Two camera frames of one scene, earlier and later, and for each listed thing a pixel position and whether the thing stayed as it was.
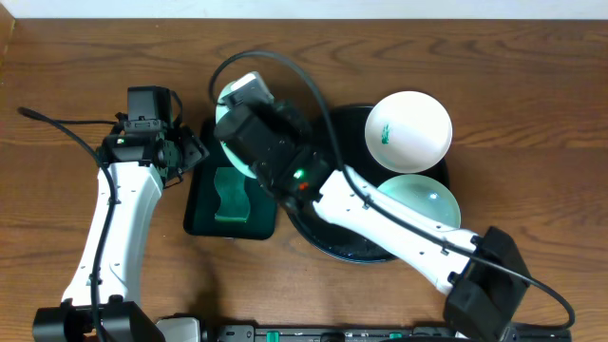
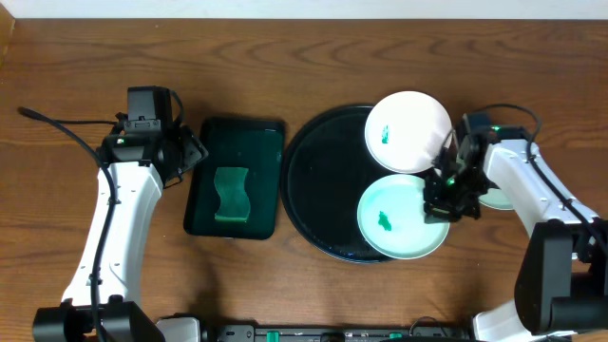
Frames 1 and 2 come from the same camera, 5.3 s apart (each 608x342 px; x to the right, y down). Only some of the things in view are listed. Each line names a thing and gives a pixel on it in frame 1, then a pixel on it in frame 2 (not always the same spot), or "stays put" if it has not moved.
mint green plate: [222, 110] to [496, 198]
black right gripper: [298, 124] to [437, 205]
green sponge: [230, 182] stays put
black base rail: [367, 332] stays put
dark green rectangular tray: [203, 194] stays put
